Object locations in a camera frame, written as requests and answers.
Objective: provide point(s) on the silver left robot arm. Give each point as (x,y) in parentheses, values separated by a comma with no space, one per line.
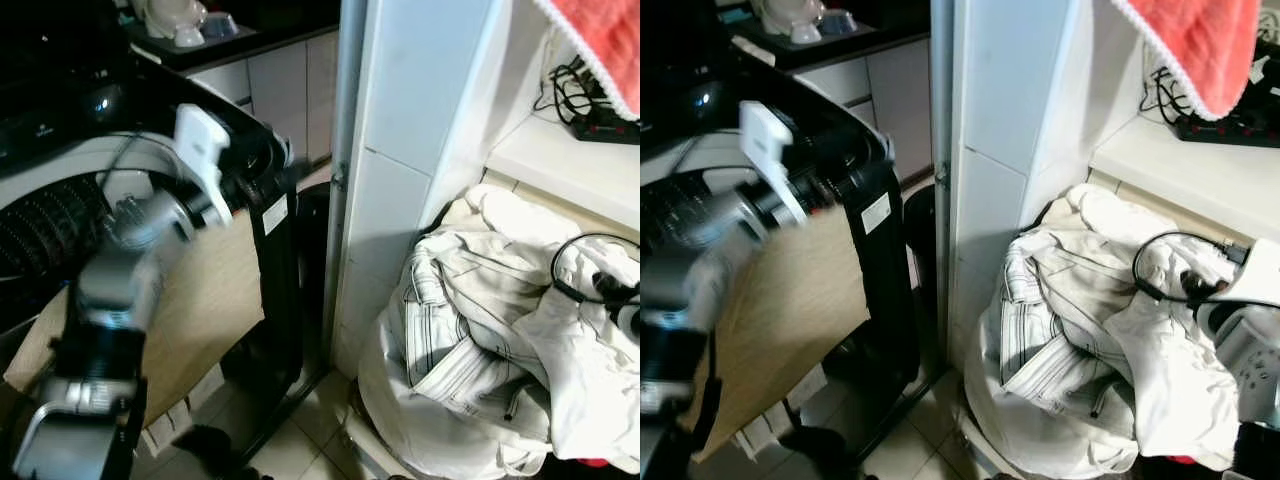
(690,280)
(115,285)

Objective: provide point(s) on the small white bowl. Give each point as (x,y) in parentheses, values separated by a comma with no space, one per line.
(222,24)
(838,20)

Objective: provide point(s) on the black round bin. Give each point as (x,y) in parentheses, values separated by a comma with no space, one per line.
(920,270)

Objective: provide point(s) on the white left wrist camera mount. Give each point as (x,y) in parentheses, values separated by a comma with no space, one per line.
(770,135)
(203,140)

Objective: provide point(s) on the white rounded kitchen pot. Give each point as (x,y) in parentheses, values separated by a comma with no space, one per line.
(170,18)
(785,15)

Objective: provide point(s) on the grey metal door frame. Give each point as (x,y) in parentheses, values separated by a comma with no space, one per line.
(345,150)
(940,120)

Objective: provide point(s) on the grey kitchen cabinet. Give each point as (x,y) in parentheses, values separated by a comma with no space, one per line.
(280,90)
(890,95)

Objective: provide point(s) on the red towel with white trim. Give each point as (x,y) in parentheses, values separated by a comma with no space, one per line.
(1195,45)
(600,45)

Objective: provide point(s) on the white striped clothes pile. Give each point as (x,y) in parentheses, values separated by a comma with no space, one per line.
(470,320)
(1070,320)

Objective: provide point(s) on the beige cardboard panel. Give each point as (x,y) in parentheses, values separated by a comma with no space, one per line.
(800,300)
(215,300)

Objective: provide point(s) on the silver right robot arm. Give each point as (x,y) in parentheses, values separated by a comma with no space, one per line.
(628,320)
(1255,360)

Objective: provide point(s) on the small red object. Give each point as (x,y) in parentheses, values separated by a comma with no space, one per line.
(1182,461)
(592,463)

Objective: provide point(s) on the white laundry basket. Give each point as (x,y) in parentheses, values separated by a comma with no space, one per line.
(365,450)
(975,450)

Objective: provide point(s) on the black power strip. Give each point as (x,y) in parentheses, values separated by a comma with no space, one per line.
(1230,130)
(610,128)

